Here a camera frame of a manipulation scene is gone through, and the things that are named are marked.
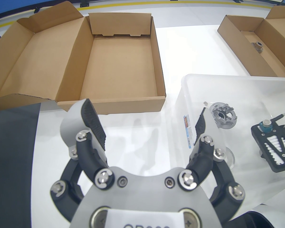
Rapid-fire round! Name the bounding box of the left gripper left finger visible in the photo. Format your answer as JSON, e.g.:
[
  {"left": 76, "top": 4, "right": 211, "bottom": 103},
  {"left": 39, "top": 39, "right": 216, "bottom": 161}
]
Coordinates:
[{"left": 50, "top": 98, "right": 115, "bottom": 223}]

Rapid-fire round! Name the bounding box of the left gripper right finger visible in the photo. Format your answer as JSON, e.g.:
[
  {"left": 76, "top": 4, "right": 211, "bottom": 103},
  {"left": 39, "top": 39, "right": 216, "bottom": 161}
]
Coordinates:
[{"left": 178, "top": 107, "right": 247, "bottom": 225}]

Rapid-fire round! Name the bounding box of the grey metal gear part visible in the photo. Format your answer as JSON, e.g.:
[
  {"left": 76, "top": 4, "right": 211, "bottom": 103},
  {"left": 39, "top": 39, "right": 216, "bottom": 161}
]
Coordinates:
[{"left": 209, "top": 102, "right": 238, "bottom": 129}]

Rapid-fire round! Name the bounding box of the black slotted plastic part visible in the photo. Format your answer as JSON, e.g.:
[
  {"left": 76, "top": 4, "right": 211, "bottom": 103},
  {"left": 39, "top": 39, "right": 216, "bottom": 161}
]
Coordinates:
[{"left": 251, "top": 114, "right": 285, "bottom": 173}]

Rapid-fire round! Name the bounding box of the clear plastic tray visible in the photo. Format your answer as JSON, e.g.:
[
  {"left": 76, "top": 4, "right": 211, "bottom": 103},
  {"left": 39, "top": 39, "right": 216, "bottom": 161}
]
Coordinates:
[{"left": 175, "top": 73, "right": 285, "bottom": 217}]

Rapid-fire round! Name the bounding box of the large open cardboard box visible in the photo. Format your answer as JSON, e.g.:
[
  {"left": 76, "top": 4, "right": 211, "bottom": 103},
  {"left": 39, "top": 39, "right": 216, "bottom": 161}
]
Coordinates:
[{"left": 0, "top": 0, "right": 166, "bottom": 115}]

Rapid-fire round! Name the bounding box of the small metal bush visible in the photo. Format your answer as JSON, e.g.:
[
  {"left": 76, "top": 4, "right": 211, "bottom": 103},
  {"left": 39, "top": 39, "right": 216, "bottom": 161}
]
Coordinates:
[{"left": 251, "top": 41, "right": 264, "bottom": 53}]

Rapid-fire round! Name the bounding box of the flat metal ring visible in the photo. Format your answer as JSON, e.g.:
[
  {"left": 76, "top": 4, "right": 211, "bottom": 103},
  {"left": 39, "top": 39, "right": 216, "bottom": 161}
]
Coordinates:
[{"left": 224, "top": 149, "right": 235, "bottom": 170}]

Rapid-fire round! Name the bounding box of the teal connector with grey cable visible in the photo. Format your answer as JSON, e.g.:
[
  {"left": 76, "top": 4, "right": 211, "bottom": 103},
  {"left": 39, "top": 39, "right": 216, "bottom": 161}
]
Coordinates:
[{"left": 259, "top": 109, "right": 285, "bottom": 133}]

